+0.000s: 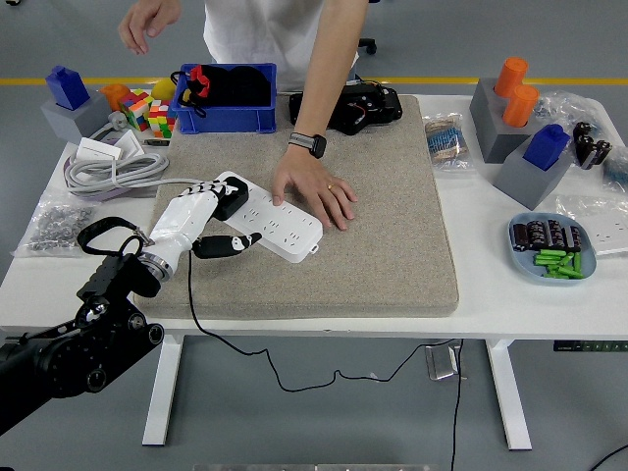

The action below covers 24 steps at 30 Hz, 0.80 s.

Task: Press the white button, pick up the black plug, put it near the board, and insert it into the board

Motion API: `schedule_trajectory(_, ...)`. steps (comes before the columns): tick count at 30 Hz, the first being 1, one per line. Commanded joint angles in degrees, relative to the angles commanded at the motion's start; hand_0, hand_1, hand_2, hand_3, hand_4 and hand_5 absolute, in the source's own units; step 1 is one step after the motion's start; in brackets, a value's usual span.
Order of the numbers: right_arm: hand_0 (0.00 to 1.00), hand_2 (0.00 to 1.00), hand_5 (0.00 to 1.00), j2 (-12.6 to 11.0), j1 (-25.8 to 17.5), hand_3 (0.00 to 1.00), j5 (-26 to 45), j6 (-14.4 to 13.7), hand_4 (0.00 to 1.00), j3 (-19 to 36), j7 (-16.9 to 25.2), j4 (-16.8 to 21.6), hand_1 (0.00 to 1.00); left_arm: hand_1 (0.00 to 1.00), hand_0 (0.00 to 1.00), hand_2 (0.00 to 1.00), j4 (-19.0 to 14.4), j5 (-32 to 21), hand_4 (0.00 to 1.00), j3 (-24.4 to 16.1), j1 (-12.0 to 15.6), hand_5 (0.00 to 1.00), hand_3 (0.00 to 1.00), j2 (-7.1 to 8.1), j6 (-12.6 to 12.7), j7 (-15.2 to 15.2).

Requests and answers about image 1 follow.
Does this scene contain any person's left hand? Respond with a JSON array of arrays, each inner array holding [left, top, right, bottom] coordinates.
[[271, 145, 358, 232]]

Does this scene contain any person's right hand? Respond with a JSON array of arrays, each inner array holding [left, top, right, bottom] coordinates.
[[118, 0, 182, 55]]

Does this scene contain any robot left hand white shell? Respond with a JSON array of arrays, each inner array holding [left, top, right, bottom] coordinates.
[[146, 179, 264, 264]]

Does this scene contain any white power strip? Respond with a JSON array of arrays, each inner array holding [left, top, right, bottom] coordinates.
[[215, 170, 325, 264]]

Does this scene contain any black plug adapter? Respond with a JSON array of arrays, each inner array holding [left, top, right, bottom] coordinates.
[[213, 177, 250, 222]]

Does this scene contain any thin black plug cord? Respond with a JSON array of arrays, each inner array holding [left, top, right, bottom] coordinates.
[[187, 252, 433, 393]]

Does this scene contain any black wrist watch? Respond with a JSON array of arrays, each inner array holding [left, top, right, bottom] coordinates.
[[287, 131, 329, 159]]

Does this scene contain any yellow ball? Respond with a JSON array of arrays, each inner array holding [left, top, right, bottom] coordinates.
[[150, 79, 178, 102]]

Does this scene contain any orange plastic piece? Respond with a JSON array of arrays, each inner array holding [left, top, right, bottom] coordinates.
[[97, 82, 131, 112]]

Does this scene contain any pale lilac flat pad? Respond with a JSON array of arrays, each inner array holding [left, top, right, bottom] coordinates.
[[58, 155, 149, 203]]

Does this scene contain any grey-brown mat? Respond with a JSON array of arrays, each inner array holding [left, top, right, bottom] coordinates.
[[132, 94, 461, 320]]

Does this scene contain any colourful puzzle cube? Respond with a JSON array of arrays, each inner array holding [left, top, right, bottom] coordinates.
[[118, 88, 155, 132], [146, 99, 179, 139]]

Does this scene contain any black mechanical device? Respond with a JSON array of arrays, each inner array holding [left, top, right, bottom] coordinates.
[[288, 80, 404, 137]]

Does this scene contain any blue plastic block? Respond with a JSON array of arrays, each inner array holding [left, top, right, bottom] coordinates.
[[44, 65, 91, 110], [522, 123, 572, 173]]

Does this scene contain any blue plastic bin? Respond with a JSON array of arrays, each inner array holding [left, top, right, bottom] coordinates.
[[175, 62, 279, 134]]

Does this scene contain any person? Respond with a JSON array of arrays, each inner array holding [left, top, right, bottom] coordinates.
[[203, 0, 369, 92]]

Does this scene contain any white flat box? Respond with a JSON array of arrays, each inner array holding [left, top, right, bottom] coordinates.
[[74, 135, 124, 161]]

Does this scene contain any clear bag of metal nuts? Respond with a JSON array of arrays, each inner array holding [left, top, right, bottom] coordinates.
[[11, 193, 98, 259]]

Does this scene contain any clear bag of resistors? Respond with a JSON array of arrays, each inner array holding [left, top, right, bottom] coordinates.
[[422, 111, 477, 173]]

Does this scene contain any white table leg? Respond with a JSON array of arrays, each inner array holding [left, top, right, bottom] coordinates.
[[141, 335, 186, 447], [484, 338, 535, 451]]

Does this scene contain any grey two-hole block holder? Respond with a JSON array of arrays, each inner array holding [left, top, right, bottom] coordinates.
[[469, 77, 542, 164]]

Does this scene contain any silver metal box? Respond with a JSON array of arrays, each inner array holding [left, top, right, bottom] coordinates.
[[423, 339, 466, 382]]

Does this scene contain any orange cylinder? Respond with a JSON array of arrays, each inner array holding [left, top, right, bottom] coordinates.
[[494, 56, 530, 98], [501, 83, 541, 128]]

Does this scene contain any pale blue plate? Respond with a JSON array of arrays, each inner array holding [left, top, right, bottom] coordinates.
[[507, 210, 599, 288]]

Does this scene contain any crumpled clear plastic bag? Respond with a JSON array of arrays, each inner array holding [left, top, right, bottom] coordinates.
[[533, 90, 608, 129]]

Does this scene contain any bag of black capacitors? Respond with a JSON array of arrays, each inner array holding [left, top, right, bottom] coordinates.
[[572, 121, 613, 171]]

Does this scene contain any clear bag of blue parts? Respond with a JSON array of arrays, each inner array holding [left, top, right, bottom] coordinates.
[[602, 144, 628, 192]]

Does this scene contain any black desk control panel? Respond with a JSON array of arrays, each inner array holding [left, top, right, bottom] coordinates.
[[553, 339, 628, 353]]

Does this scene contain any black drawstring pouch red trim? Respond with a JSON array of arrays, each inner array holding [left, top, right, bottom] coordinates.
[[170, 63, 275, 119]]

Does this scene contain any black floor cable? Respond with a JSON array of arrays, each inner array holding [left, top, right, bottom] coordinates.
[[587, 444, 628, 471], [449, 339, 466, 471]]

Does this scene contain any white wall socket in bag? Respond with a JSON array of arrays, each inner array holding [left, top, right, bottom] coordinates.
[[554, 193, 628, 257]]

